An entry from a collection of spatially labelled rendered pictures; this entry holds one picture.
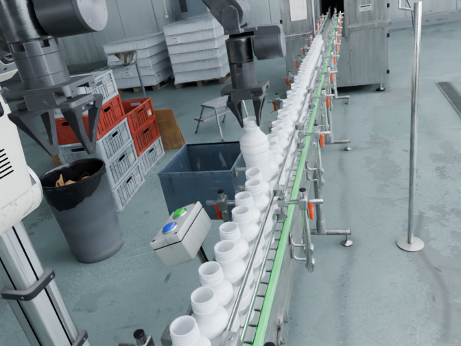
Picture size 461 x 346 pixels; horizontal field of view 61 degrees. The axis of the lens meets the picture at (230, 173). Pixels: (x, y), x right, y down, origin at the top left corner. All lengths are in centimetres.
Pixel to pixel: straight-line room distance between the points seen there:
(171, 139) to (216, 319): 405
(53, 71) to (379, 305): 197
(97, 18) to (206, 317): 42
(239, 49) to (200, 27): 665
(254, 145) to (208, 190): 65
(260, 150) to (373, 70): 479
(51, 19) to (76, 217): 233
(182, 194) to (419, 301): 133
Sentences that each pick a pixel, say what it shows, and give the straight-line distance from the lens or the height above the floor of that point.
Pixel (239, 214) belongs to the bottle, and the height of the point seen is 115.
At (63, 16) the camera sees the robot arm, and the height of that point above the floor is 156.
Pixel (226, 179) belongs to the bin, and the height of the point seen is 91.
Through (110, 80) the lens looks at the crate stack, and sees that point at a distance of 366.
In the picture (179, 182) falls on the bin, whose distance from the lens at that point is 158.
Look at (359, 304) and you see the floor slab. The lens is 223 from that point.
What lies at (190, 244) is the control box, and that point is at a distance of 86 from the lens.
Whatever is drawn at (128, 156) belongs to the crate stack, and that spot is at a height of 34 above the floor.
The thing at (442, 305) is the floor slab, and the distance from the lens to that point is 228.
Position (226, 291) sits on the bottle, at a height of 112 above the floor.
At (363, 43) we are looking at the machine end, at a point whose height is 66.
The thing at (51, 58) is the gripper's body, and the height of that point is 152.
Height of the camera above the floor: 156
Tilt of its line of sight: 25 degrees down
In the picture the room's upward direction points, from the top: 11 degrees counter-clockwise
